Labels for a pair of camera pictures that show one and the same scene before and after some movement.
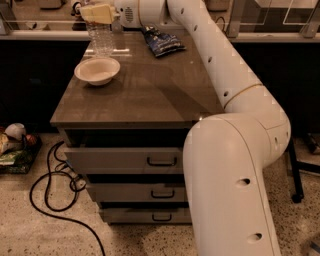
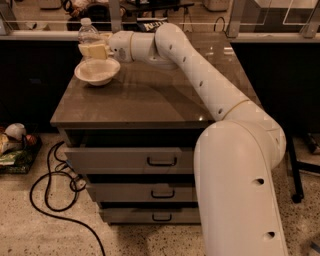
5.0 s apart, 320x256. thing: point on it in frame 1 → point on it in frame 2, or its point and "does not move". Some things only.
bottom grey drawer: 148,216 does not move
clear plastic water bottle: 101,38 → 88,33
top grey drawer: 126,161 does not move
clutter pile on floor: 18,149 does not move
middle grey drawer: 140,192 does not move
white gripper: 126,14 → 120,45
